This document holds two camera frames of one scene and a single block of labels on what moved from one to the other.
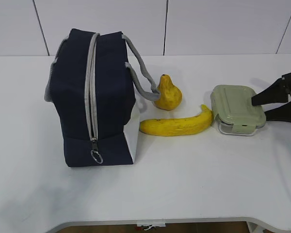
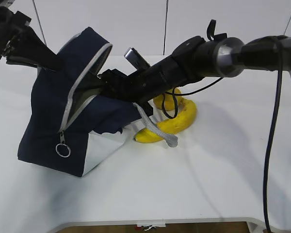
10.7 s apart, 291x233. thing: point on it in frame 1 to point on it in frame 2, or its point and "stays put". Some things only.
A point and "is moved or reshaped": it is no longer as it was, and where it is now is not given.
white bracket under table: [151, 225] stays put
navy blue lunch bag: [93, 86] is moved or reshaped
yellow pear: [170, 95] stays put
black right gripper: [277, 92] to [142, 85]
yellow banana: [179, 126] to [184, 118]
